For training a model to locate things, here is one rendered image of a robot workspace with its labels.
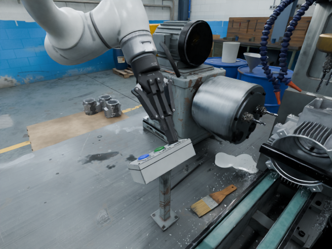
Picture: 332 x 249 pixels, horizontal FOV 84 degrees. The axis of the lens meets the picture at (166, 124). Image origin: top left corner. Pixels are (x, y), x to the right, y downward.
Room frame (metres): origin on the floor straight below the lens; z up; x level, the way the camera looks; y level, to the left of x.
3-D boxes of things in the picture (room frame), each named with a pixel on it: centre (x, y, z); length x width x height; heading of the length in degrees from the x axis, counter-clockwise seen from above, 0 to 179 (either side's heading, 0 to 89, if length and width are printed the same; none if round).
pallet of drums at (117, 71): (5.53, 0.86, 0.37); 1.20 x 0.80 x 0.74; 126
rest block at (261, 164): (0.60, -0.44, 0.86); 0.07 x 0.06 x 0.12; 40
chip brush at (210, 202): (0.44, -0.18, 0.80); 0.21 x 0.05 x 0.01; 122
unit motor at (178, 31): (0.94, -0.03, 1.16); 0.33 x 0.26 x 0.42; 40
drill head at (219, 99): (0.74, -0.23, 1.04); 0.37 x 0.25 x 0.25; 40
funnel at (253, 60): (2.02, -0.94, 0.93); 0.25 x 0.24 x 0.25; 131
